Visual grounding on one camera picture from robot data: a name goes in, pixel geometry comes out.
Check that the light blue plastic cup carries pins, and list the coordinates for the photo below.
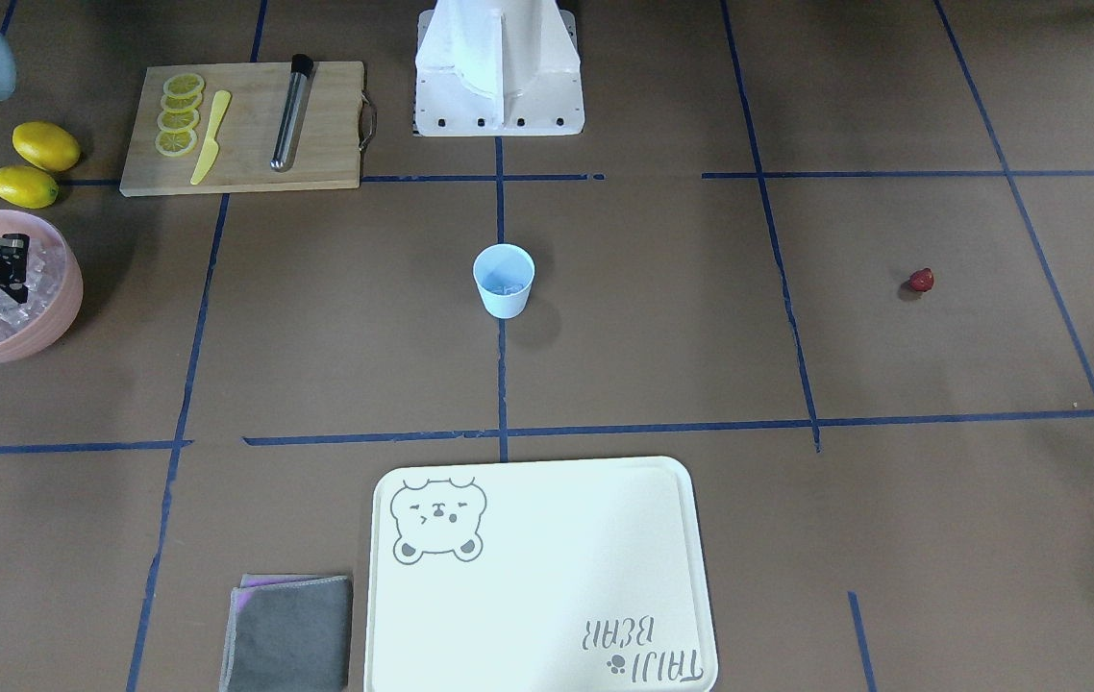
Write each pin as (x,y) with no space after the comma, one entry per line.
(504,275)

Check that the steel cylinder tool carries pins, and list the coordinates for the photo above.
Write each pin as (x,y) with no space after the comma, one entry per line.
(301,69)

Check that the lemon slice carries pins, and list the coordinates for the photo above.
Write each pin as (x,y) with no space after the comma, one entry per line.
(181,104)
(178,122)
(183,85)

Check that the whole lemon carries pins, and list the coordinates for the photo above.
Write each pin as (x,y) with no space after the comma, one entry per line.
(46,145)
(28,187)

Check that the grey folded cloth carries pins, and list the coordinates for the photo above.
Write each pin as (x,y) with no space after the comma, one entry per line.
(288,632)

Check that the wooden cutting board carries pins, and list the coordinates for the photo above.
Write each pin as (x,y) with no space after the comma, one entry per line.
(327,151)

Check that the lemon slice nearest board edge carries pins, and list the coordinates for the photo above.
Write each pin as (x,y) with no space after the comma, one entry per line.
(175,144)

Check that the upper whole lemon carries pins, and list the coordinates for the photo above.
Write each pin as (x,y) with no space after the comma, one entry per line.
(46,145)

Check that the red strawberry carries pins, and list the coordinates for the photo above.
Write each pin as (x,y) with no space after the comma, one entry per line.
(921,281)

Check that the yellow plastic knife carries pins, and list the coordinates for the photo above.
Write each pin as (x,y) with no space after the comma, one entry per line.
(210,148)

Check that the lower whole lemon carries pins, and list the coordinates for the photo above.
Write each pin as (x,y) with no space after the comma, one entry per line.
(28,187)

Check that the pink bowl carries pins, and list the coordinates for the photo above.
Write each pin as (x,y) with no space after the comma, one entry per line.
(47,317)

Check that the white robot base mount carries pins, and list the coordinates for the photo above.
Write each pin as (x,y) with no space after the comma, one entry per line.
(497,68)

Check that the cream bear serving tray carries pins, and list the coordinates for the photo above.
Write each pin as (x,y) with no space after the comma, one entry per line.
(552,575)

